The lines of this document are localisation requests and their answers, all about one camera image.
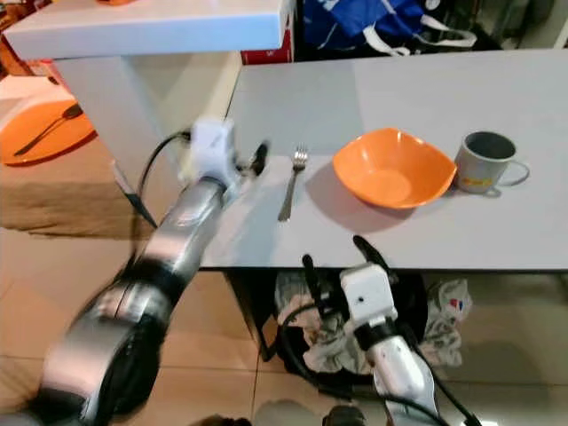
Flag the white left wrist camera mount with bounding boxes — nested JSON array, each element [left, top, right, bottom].
[[190, 116, 240, 184]]

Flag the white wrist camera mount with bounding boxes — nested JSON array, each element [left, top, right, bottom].
[[190, 116, 240, 184], [338, 263, 399, 332]]

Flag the grey mug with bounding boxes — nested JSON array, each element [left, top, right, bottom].
[[454, 130, 532, 195]]

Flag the silver metal fork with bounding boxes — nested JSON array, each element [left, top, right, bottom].
[[277, 146, 310, 224]]

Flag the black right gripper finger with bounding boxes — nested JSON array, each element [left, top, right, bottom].
[[301, 254, 327, 301], [352, 234, 391, 271]]

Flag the white counter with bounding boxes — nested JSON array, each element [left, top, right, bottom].
[[4, 0, 296, 223]]

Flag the metal spoon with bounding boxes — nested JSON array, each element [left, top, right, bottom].
[[13, 103, 84, 159]]

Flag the black laundry basket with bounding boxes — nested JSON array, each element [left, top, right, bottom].
[[270, 270, 473, 384]]

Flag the red cardboard box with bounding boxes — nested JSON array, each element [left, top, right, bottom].
[[239, 30, 296, 67]]

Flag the orange plate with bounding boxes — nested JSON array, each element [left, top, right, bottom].
[[0, 99, 95, 168]]

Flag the orange square bowl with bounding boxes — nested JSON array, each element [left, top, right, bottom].
[[332, 128, 459, 210]]

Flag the white cloth with red print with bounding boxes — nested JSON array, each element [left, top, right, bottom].
[[422, 279, 473, 369]]

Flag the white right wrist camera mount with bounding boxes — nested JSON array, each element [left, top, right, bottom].
[[338, 263, 399, 332]]

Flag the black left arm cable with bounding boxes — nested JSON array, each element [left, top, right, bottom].
[[137, 130, 196, 233]]

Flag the white crumpled cloth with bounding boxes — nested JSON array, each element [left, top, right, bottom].
[[273, 272, 374, 378]]

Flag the blue bag with white straps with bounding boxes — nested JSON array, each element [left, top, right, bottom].
[[301, 0, 480, 57]]

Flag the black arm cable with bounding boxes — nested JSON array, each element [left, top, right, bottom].
[[277, 302, 485, 426], [137, 130, 196, 233]]

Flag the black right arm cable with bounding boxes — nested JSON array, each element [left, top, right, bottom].
[[277, 302, 485, 426]]

